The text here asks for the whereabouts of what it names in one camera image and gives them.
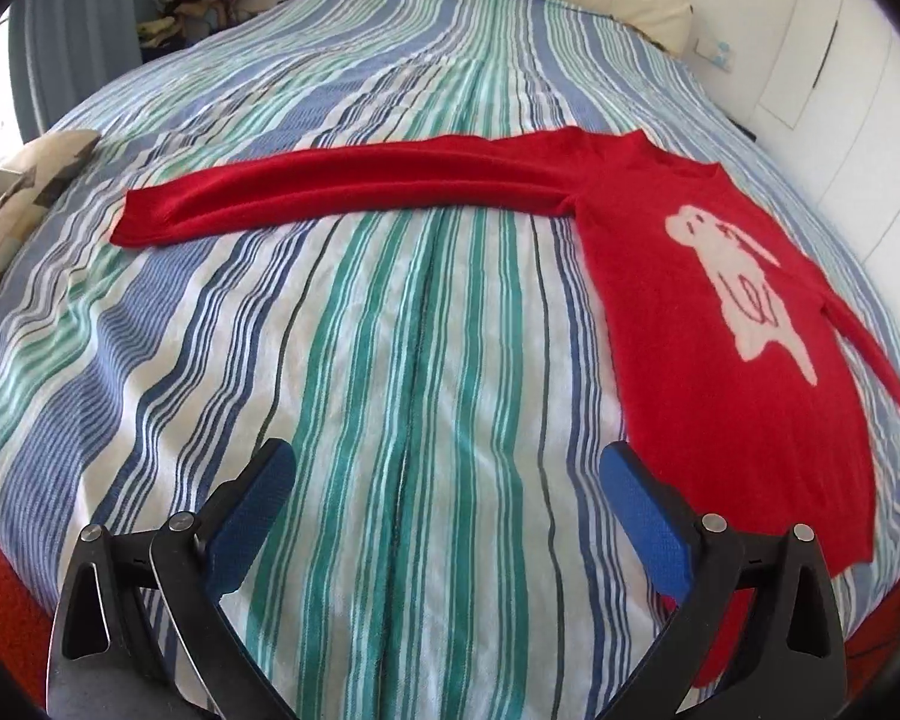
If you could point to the beige patterned cushion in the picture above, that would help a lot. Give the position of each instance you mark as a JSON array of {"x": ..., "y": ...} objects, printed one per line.
[{"x": 37, "y": 180}]

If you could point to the blue-grey curtain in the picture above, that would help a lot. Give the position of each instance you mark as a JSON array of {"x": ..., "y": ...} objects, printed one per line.
[{"x": 75, "y": 37}]

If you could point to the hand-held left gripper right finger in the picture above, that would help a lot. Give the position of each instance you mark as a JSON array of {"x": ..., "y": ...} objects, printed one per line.
[{"x": 649, "y": 517}]

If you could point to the pile of colourful clothes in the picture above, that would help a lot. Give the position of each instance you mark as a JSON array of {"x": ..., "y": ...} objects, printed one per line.
[{"x": 195, "y": 0}]

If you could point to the striped bedspread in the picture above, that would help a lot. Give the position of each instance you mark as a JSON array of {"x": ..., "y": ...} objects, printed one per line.
[{"x": 420, "y": 390}]

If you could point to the wall socket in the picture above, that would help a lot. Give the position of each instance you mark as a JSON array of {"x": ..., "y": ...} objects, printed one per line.
[{"x": 716, "y": 52}]

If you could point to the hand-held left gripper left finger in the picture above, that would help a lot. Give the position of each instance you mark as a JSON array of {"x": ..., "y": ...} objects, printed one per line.
[{"x": 249, "y": 510}]

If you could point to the red sweater with white dog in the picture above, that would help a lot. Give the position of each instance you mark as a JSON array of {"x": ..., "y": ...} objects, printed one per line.
[{"x": 645, "y": 277}]

